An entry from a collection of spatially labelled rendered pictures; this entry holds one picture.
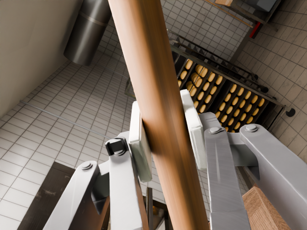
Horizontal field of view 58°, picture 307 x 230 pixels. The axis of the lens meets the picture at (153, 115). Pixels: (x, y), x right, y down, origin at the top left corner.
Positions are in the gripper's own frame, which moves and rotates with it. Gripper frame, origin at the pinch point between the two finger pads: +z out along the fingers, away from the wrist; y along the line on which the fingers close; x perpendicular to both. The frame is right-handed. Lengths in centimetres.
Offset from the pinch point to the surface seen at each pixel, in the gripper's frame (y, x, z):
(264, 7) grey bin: 168, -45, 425
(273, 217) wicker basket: 47, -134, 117
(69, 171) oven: -81, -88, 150
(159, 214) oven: -28, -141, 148
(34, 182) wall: -94, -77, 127
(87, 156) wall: -74, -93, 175
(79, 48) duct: -82, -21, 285
